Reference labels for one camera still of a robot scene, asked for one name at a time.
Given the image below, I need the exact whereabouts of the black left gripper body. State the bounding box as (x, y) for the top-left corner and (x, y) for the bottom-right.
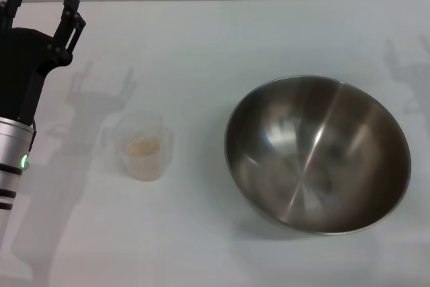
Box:
(0, 27), (73, 126)

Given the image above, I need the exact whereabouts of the stainless steel mixing bowl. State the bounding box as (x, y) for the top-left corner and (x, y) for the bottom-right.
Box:
(224, 75), (413, 236)

